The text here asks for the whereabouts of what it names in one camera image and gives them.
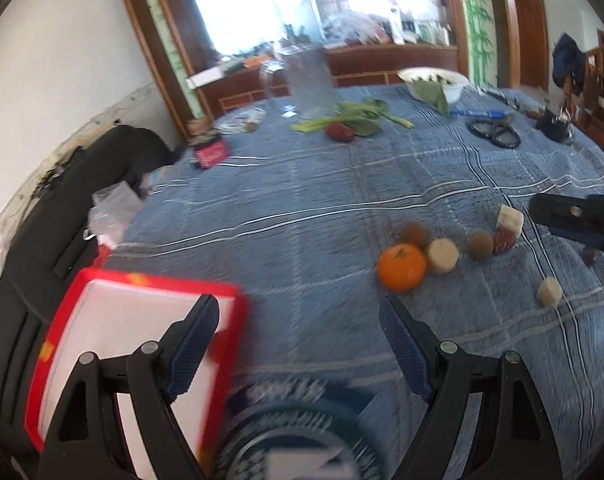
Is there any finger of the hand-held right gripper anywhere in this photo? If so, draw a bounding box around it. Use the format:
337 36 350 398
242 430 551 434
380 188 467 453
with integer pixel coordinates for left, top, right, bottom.
528 191 604 261

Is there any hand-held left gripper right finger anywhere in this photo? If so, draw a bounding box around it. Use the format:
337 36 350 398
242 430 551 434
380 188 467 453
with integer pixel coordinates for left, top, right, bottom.
379 294 565 480

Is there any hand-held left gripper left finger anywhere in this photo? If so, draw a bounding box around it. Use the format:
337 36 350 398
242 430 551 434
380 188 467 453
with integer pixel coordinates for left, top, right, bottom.
36 294 221 480

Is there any small white fruit chunk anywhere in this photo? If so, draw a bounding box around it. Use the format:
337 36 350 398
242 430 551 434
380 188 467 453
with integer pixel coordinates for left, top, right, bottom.
536 277 563 308

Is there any red tray with white inside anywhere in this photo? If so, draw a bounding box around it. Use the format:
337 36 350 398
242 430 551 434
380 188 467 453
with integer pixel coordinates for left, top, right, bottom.
23 266 253 480

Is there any square white fruit chunk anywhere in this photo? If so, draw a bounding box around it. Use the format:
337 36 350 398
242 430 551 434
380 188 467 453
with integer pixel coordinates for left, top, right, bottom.
496 204 525 235

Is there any orange mandarin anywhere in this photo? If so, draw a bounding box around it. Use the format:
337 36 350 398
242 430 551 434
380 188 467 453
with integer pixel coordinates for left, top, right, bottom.
378 243 427 293

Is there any small red fruit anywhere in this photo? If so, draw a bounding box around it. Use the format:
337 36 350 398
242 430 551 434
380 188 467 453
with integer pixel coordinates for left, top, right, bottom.
492 228 516 256

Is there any round white fruit chunk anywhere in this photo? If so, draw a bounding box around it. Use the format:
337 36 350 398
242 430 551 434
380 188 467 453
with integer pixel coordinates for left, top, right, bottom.
427 238 460 275

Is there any brown round fruit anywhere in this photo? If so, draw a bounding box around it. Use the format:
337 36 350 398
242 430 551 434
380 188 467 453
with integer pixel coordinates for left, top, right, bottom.
400 223 431 249
468 231 494 261

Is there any small black object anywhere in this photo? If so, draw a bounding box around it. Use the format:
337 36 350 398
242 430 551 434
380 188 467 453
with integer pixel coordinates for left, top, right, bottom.
536 107 575 143

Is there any clear plastic bag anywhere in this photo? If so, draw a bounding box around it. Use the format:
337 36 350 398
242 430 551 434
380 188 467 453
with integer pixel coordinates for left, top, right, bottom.
86 182 148 251

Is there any wooden stair railing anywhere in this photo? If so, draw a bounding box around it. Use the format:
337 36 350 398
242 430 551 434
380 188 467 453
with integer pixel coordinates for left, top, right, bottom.
582 30 604 131

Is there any blue pen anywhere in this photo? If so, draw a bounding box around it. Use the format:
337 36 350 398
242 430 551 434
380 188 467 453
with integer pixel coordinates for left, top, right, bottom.
451 107 507 118

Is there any dark blue jacket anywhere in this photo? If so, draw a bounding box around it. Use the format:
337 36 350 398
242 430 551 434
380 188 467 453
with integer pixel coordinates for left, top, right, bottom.
550 32 586 97

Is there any black sofa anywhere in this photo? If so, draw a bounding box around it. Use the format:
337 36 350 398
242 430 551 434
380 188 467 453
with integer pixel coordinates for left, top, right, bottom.
0 125 175 461

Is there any blue plaid tablecloth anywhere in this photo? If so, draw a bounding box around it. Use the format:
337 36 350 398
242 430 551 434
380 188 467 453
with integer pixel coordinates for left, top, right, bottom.
102 82 604 480

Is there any pink box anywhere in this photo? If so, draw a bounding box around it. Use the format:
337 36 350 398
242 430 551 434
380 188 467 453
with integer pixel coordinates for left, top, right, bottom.
194 140 229 170

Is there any white bowl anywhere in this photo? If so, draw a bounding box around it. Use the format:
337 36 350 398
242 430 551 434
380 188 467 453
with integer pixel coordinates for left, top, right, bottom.
397 66 470 105

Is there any brown wooden door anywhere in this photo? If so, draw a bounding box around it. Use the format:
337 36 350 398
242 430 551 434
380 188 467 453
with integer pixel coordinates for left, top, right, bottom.
510 0 550 92

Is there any large green leaf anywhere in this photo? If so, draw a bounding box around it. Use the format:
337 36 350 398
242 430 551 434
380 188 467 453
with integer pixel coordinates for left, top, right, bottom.
413 80 451 116

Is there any red tomato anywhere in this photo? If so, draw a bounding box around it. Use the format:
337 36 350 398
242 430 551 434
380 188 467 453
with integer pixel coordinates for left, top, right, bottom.
325 121 355 143

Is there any patterned plate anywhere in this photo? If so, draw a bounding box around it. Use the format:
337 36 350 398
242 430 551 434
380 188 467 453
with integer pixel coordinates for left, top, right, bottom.
214 107 267 135

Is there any green leafy vegetable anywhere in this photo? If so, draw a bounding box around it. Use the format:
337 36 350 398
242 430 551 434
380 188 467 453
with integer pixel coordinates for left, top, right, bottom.
291 99 415 137

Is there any brown wooden cabinet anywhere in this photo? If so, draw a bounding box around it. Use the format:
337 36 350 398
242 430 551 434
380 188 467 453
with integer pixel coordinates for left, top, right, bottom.
187 42 460 121

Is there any white bottle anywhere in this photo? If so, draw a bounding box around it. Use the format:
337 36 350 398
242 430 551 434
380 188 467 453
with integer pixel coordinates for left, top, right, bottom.
389 6 405 45

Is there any clear plastic pitcher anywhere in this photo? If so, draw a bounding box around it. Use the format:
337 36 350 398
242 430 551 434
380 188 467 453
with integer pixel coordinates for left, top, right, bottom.
259 42 339 120

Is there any green bamboo wall strip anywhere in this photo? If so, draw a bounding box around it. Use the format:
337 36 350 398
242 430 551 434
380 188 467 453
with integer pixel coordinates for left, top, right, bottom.
454 0 497 86

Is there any brown wooden window frame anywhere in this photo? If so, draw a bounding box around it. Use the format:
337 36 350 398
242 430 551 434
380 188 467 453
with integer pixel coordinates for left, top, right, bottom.
112 0 470 141

